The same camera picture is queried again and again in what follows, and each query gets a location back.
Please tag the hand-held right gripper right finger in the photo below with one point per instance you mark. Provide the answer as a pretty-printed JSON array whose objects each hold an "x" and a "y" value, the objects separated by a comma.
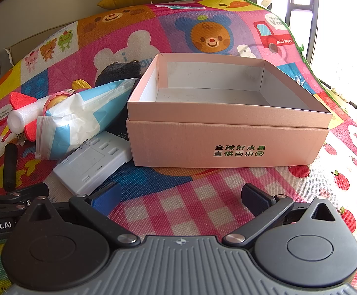
[{"x": 255, "y": 198}]

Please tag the black remote control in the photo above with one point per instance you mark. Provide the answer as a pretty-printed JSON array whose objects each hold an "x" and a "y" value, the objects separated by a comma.
[{"x": 122, "y": 135}]

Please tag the white foam rocket red fins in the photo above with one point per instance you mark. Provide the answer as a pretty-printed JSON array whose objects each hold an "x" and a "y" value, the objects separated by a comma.
[{"x": 21, "y": 119}]

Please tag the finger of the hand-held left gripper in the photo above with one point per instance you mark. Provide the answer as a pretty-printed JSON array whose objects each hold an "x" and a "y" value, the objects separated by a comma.
[{"x": 18, "y": 199}]

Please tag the yellow corn toy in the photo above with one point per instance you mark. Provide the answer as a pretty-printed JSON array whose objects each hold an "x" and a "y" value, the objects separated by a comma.
[{"x": 80, "y": 84}]

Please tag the white plastic device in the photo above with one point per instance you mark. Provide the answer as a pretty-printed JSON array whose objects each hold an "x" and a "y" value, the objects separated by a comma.
[{"x": 86, "y": 166}]

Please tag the colourful cartoon play mat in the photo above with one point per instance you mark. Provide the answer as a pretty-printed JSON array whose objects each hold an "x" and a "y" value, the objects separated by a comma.
[{"x": 196, "y": 30}]

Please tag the blue white tissue packet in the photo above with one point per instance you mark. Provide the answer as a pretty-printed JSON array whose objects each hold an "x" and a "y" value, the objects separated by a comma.
[{"x": 83, "y": 113}]

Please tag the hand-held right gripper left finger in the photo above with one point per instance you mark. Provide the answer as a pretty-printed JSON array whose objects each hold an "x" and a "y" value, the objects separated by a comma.
[{"x": 106, "y": 198}]

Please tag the pink cardboard box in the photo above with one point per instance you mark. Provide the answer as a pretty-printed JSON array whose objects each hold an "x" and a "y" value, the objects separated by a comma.
[{"x": 227, "y": 135}]

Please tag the black plush toy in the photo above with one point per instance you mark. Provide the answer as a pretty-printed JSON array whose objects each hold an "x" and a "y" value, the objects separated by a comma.
[{"x": 117, "y": 72}]

